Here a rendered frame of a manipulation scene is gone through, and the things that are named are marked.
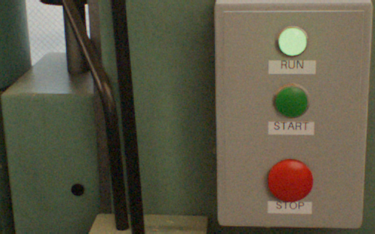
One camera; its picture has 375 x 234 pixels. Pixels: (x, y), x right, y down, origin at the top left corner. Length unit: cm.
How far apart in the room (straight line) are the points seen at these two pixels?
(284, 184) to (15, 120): 25
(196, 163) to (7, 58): 20
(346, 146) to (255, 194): 7
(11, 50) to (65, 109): 8
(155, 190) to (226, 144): 11
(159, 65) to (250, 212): 13
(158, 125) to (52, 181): 13
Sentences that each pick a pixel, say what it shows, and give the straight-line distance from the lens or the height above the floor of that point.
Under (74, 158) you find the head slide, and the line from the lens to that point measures 64.
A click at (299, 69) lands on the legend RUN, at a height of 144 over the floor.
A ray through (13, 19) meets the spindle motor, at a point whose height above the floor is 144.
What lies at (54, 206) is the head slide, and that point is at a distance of 67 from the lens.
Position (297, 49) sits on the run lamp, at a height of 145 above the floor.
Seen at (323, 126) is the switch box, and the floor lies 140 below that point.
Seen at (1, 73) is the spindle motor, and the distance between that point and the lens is 67.
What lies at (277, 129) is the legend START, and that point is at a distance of 50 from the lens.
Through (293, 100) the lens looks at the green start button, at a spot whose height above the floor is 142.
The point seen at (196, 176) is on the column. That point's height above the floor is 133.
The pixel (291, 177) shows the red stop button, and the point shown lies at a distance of 51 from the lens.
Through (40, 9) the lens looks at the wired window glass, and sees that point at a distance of 216.
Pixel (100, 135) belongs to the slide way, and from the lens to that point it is 63.
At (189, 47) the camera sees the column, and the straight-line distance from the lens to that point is 55.
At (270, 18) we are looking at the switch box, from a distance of 48.
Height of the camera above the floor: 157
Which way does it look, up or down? 18 degrees down
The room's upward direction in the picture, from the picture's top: 1 degrees counter-clockwise
